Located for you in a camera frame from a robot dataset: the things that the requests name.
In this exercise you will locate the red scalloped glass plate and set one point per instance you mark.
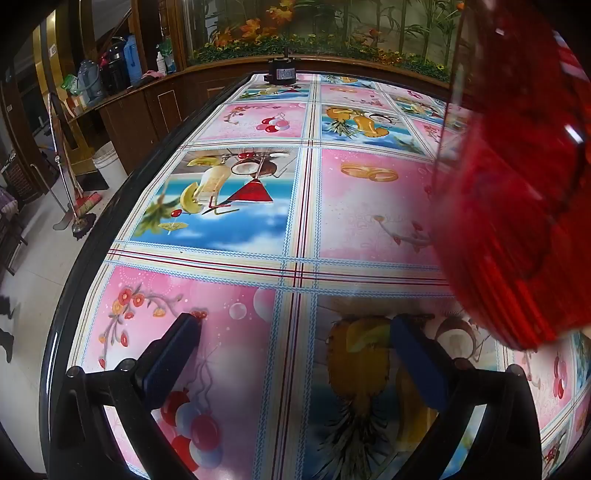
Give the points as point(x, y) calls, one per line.
point(508, 184)

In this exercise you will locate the black mop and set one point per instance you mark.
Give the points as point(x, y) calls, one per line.
point(82, 227)

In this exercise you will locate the small black cylindrical device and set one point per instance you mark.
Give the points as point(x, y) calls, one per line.
point(281, 73)

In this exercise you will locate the black vacuum flask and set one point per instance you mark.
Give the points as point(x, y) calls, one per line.
point(114, 67)

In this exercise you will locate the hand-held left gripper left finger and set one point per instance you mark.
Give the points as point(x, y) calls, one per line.
point(173, 360)

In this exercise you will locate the white plastic bottle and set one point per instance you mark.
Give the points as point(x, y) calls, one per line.
point(160, 62)

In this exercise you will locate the pink cloth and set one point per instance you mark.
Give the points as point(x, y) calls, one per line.
point(151, 74)

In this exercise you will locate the green packet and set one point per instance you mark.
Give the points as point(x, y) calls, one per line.
point(69, 84)

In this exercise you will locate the glass artificial flower display case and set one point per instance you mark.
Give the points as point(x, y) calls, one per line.
point(323, 27)

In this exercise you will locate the grey electric kettle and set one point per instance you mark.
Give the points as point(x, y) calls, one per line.
point(90, 83)

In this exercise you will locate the fruit printed tablecloth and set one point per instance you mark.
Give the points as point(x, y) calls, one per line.
point(360, 207)

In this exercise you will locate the broom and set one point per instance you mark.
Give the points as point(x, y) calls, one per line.
point(88, 204)

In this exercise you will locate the green plastic bottle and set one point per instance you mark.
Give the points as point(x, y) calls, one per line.
point(170, 57)

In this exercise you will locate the blue water jug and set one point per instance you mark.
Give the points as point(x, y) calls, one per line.
point(132, 57)

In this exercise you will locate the white plastic bucket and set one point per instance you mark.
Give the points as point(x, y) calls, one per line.
point(110, 164)

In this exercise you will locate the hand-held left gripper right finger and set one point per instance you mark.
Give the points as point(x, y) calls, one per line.
point(418, 364)

